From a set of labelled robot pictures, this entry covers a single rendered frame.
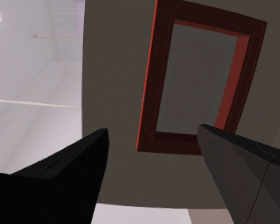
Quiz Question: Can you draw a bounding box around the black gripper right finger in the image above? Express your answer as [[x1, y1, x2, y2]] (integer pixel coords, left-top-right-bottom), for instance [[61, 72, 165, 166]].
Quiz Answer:
[[197, 124, 280, 224]]

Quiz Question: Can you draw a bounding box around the dark red rectangular picture frame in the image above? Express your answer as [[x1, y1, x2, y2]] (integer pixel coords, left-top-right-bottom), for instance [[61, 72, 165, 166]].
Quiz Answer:
[[136, 0, 268, 156]]

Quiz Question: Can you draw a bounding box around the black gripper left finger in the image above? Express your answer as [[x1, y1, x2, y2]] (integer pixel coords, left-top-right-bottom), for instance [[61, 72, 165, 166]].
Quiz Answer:
[[0, 128, 109, 224]]

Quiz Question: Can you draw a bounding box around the grey flat board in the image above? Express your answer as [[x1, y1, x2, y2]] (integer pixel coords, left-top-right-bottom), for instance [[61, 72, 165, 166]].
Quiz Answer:
[[81, 0, 280, 209]]

